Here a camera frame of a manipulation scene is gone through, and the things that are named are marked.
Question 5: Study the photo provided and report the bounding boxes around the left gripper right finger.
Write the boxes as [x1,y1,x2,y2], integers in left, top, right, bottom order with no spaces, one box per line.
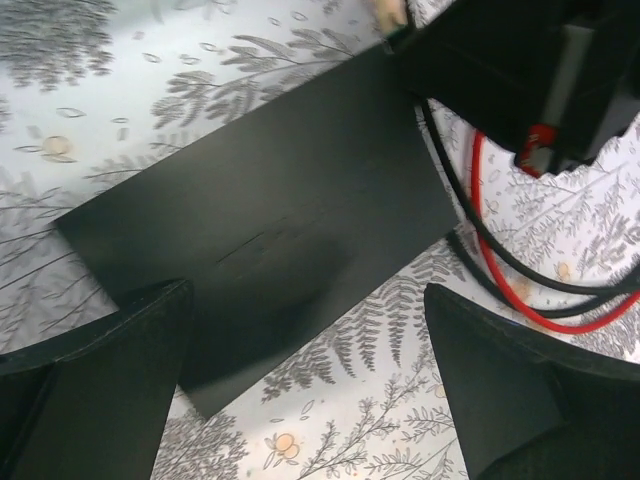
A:
[424,284,639,479]

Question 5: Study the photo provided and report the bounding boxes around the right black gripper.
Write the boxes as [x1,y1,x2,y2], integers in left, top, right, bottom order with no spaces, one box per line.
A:
[391,0,639,175]

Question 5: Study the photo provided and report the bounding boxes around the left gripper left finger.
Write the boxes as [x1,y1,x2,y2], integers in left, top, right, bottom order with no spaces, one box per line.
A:
[1,280,193,479]

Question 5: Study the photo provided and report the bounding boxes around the black cable with plug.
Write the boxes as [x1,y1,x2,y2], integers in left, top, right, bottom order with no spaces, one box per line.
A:
[414,97,640,321]

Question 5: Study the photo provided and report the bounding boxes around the black network switch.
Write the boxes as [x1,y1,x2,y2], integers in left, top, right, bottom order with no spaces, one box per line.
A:
[56,46,458,417]

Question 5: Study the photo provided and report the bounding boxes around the floral table mat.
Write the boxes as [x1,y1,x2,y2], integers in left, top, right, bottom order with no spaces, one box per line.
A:
[1,1,639,479]

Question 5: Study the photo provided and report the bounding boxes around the red cable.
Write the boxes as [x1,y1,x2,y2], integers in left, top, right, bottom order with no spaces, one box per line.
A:
[469,130,640,334]

